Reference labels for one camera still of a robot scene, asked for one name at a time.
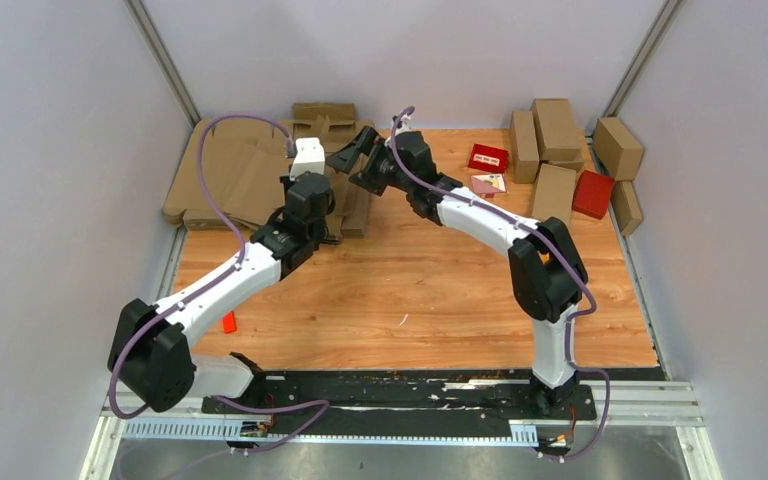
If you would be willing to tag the aluminium rail frame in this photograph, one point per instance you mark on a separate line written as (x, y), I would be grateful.
(413, 296)

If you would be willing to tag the cardboard box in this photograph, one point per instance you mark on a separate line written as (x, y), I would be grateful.
(525, 159)
(617, 148)
(626, 207)
(552, 194)
(249, 185)
(556, 130)

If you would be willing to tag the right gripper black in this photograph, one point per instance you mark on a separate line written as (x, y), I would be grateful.
(364, 143)

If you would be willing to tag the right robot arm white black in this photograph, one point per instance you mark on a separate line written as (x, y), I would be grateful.
(547, 273)

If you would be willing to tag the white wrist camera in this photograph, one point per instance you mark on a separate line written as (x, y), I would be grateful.
(310, 157)
(402, 124)

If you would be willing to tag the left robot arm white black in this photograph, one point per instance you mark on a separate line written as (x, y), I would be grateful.
(152, 355)

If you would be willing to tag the small orange block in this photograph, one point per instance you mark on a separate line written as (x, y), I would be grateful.
(229, 324)

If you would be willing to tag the folded cardboard box top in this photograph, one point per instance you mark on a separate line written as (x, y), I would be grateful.
(556, 130)

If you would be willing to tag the pink puzzle box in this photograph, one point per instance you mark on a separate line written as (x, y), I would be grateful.
(488, 185)

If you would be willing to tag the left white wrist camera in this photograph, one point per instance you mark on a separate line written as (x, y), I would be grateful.
(310, 157)

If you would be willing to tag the flat cardboard stack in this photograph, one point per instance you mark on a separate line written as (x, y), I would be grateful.
(334, 124)

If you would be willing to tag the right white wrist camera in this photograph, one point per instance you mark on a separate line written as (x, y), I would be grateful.
(402, 124)

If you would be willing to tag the small red box with window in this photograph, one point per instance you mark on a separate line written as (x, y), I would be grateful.
(488, 159)

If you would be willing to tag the folded cardboard box front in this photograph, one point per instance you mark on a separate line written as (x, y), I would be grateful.
(552, 194)

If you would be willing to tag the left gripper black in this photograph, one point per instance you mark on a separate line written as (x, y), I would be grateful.
(287, 181)

